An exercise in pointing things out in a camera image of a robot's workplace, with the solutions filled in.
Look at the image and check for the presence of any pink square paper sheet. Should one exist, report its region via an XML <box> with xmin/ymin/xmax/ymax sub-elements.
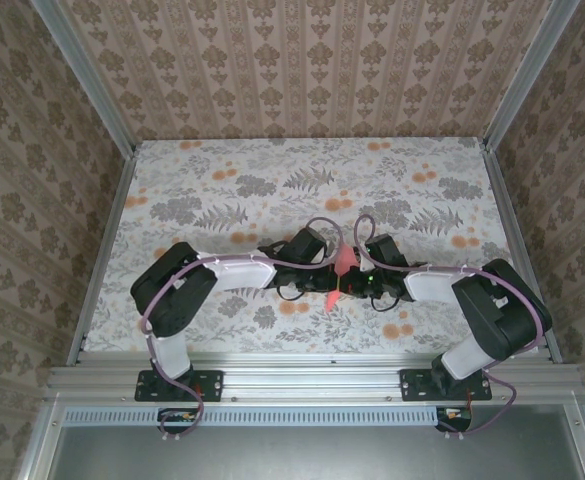
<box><xmin>325</xmin><ymin>244</ymin><xmax>362</xmax><ymax>312</ymax></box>

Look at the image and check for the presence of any grey metal sheet panel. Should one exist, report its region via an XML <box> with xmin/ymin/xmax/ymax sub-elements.
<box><xmin>19</xmin><ymin>394</ymin><xmax>585</xmax><ymax>480</ymax></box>

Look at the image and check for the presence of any aluminium cross rail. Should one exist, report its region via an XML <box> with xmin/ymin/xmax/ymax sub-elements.
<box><xmin>46</xmin><ymin>352</ymin><xmax>585</xmax><ymax>402</ymax></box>

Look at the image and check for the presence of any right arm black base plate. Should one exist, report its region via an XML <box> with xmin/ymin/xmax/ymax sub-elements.
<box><xmin>400</xmin><ymin>368</ymin><xmax>493</xmax><ymax>402</ymax></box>

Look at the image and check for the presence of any grey slotted cable duct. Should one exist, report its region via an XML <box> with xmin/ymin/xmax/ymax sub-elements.
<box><xmin>64</xmin><ymin>405</ymin><xmax>441</xmax><ymax>427</ymax></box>

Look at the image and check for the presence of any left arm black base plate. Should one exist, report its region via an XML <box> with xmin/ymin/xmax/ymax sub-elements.
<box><xmin>134</xmin><ymin>368</ymin><xmax>223</xmax><ymax>402</ymax></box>

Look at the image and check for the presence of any aluminium side rail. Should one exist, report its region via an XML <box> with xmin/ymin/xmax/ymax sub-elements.
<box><xmin>480</xmin><ymin>142</ymin><xmax>564</xmax><ymax>364</ymax></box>
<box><xmin>66</xmin><ymin>149</ymin><xmax>139</xmax><ymax>366</ymax></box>

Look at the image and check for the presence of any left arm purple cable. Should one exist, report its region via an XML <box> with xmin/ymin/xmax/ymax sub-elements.
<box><xmin>141</xmin><ymin>215</ymin><xmax>348</xmax><ymax>441</ymax></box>

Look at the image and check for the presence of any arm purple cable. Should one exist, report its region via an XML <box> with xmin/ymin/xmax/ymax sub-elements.
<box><xmin>353</xmin><ymin>213</ymin><xmax>546</xmax><ymax>436</ymax></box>
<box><xmin>141</xmin><ymin>215</ymin><xmax>348</xmax><ymax>441</ymax></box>

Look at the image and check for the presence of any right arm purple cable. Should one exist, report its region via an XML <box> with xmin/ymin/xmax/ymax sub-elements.
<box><xmin>353</xmin><ymin>213</ymin><xmax>546</xmax><ymax>436</ymax></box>

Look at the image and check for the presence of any aluminium corner post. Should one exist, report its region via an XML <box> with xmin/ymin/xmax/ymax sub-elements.
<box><xmin>29</xmin><ymin>0</ymin><xmax>137</xmax><ymax>157</ymax></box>
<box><xmin>482</xmin><ymin>0</ymin><xmax>583</xmax><ymax>152</ymax></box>

